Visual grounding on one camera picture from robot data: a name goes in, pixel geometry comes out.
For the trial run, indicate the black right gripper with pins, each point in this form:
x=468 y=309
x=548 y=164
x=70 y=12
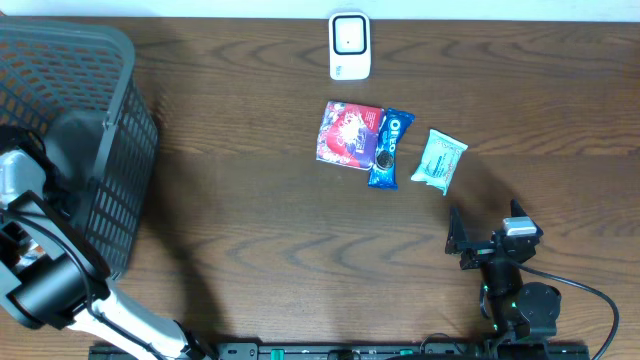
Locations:
x=457 y=239

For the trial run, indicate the light green snack packet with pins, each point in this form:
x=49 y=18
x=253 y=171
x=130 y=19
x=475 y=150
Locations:
x=439 y=160

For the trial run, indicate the blue Oreo cookie pack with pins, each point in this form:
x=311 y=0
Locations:
x=393 y=128

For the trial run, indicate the red purple snack bag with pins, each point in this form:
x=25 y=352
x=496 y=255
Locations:
x=348 y=134

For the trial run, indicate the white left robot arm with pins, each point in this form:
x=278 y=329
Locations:
x=51 y=275

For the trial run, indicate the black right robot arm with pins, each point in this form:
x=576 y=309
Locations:
x=521 y=311

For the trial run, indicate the white barcode scanner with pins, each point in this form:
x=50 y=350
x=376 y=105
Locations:
x=349 y=37

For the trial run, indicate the grey plastic mesh basket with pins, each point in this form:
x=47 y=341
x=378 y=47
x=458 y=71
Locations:
x=73 y=85

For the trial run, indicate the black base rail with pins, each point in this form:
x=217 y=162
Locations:
x=433 y=350

